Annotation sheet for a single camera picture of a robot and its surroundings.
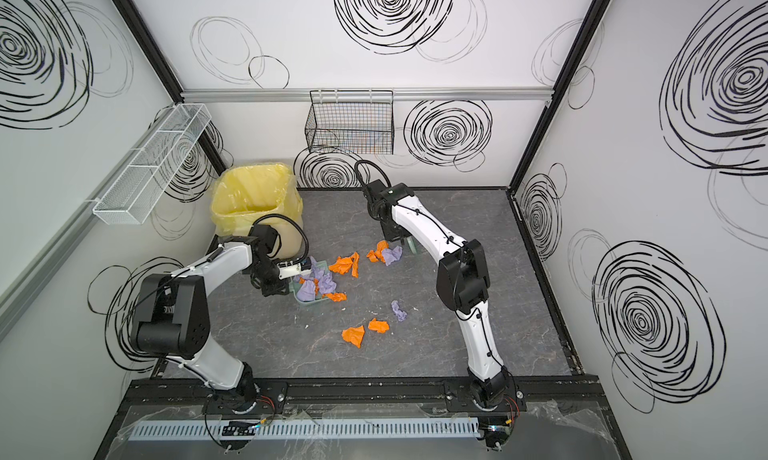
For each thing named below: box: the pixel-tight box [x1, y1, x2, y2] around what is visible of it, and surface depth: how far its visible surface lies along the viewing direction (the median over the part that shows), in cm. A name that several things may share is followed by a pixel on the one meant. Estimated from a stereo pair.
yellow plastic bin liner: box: [211, 163, 304, 238], surface depth 93 cm
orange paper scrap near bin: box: [366, 240, 388, 264], surface depth 101 cm
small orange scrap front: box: [342, 325, 365, 349], surface depth 85 cm
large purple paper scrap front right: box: [310, 256, 337, 295], surface depth 94 cm
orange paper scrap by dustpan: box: [321, 292, 347, 302], surface depth 91 cm
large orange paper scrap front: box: [328, 252, 360, 278], surface depth 98 cm
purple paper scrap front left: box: [296, 280, 316, 302], surface depth 90 cm
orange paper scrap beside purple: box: [368, 318, 390, 334], surface depth 86 cm
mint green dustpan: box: [289, 260, 329, 303], surface depth 91 cm
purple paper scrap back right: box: [382, 245, 403, 266], surface depth 101 cm
